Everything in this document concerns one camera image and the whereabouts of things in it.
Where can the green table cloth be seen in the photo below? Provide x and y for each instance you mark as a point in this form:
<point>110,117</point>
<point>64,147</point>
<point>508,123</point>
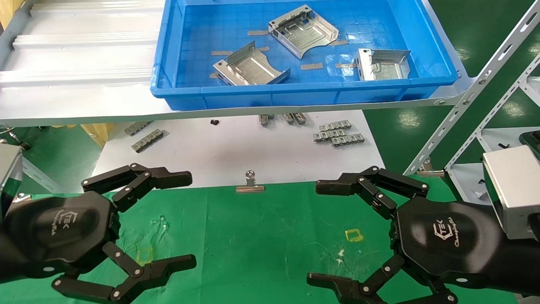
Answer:
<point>261,245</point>

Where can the white corrugated plastic sheet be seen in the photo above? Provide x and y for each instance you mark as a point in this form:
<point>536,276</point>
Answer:
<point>84,42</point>

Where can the dark green flat object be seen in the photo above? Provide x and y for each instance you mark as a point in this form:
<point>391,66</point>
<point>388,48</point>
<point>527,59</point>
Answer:
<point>532,138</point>

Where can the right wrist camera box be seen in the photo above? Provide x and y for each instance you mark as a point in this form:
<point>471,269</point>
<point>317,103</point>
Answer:
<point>514,190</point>

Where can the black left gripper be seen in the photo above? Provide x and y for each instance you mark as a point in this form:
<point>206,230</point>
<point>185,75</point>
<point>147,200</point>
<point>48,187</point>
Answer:
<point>63,228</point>

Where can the tan cardboard box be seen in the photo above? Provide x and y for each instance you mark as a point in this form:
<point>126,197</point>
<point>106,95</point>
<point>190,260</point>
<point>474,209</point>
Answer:
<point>8,10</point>
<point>97,133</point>

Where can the white slotted angle rack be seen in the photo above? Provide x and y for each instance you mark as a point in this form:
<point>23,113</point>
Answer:
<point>464,177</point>

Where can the small white scrap pieces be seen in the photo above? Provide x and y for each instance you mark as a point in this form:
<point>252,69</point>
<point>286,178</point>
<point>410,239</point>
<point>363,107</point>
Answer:
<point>476,194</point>

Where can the silver binder clip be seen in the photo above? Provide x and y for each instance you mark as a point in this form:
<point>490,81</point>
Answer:
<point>250,188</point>
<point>430,172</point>

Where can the grey metal frame bar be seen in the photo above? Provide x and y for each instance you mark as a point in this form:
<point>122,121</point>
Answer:
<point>40,175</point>

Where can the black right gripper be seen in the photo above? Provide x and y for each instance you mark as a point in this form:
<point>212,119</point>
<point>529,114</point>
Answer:
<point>447,240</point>

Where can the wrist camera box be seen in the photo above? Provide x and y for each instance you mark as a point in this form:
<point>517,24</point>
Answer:
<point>514,190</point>
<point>8,169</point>

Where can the bent sheet metal part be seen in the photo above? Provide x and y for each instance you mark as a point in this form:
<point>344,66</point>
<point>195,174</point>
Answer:
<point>388,69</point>
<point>301,33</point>
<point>249,67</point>

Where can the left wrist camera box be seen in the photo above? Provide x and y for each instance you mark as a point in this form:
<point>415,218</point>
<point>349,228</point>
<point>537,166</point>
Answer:
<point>8,169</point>

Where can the small grey metal clip strip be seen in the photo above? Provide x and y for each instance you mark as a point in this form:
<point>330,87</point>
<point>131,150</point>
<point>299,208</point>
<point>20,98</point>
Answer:
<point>300,118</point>
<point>147,140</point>
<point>265,119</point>
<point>288,118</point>
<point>335,126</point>
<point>329,135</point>
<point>138,128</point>
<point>348,140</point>

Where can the blue plastic bin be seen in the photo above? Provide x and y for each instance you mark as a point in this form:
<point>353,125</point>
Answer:
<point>190,90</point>

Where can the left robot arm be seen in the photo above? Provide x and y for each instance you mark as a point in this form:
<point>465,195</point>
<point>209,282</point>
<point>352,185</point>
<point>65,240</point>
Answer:
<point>3,264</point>

